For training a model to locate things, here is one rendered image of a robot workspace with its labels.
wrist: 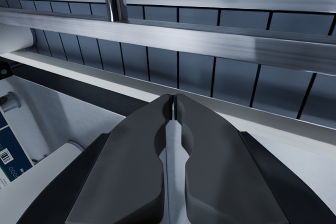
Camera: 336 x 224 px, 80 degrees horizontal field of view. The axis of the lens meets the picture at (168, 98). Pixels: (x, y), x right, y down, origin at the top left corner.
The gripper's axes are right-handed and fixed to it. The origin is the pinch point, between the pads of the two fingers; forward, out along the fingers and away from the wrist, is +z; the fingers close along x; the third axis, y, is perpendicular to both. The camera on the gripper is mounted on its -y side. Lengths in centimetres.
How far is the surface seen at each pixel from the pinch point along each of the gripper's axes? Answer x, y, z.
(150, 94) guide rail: -2.2, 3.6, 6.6
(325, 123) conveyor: 12.2, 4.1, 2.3
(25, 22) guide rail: -12.1, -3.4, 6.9
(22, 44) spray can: -23.0, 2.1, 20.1
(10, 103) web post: -39, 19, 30
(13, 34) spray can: -23.0, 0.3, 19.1
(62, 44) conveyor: -16.1, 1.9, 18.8
